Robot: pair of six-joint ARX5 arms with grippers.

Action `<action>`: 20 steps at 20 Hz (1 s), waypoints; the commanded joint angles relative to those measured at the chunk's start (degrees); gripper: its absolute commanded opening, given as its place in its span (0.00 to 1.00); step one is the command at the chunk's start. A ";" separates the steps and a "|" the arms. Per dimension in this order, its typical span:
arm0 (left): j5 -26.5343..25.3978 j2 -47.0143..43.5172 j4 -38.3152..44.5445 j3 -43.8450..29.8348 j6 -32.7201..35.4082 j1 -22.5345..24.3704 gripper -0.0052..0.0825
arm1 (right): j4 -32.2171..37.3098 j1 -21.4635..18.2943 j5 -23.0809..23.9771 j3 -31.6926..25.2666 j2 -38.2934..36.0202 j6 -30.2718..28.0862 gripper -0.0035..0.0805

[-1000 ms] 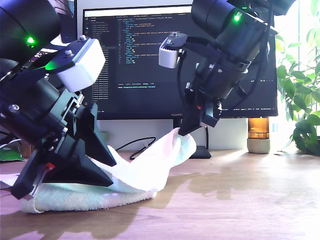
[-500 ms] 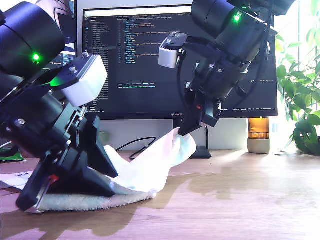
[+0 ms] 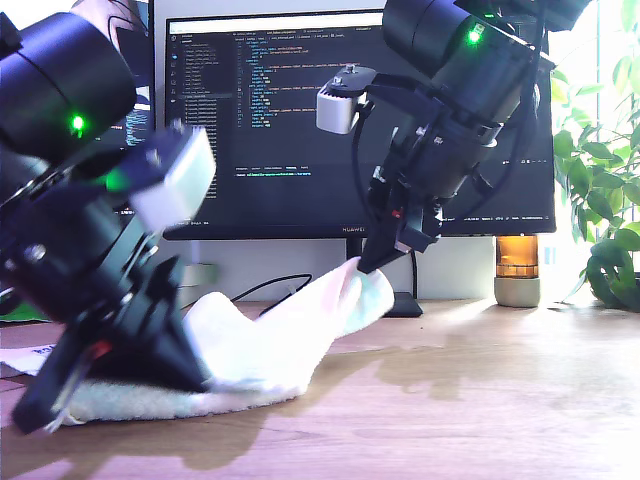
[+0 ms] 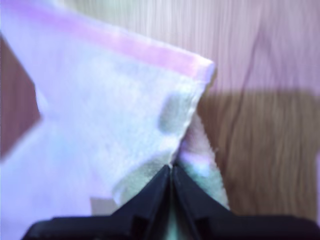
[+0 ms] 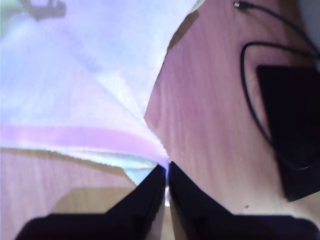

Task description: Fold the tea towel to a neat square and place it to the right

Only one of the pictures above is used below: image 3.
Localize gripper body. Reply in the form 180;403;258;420
369;112;503;254

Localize white pastel striped tea towel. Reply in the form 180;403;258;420
0;255;396;432

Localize long white flat box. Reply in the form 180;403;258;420
179;263;220;301

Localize black Huawei monitor on stand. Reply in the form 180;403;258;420
163;7;557;319

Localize green snack bag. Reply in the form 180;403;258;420
0;298;49;324

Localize amber glass jar grey base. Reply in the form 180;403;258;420
493;235;542;309

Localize green potted leafy plant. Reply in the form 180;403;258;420
549;0;640;314

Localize black monitor with terminal windows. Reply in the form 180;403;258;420
64;0;160;221

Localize black cable with plug end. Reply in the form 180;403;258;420
227;273;314;321

